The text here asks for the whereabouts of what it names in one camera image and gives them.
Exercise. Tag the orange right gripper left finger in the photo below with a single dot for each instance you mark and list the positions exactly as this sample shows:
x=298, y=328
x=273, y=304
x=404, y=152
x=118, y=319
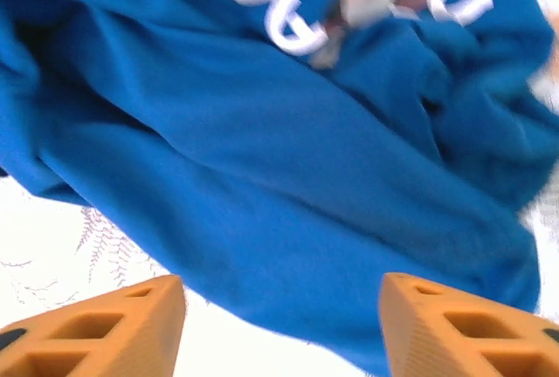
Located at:
x=105, y=337

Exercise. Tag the floral tablecloth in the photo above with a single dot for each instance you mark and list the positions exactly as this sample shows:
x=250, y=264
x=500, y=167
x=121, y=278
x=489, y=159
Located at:
x=43, y=241

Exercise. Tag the blue t-shirt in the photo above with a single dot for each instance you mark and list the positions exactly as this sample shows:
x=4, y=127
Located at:
x=284, y=154

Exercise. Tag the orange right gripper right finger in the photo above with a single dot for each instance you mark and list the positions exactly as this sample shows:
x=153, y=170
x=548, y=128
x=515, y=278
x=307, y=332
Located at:
x=450, y=342

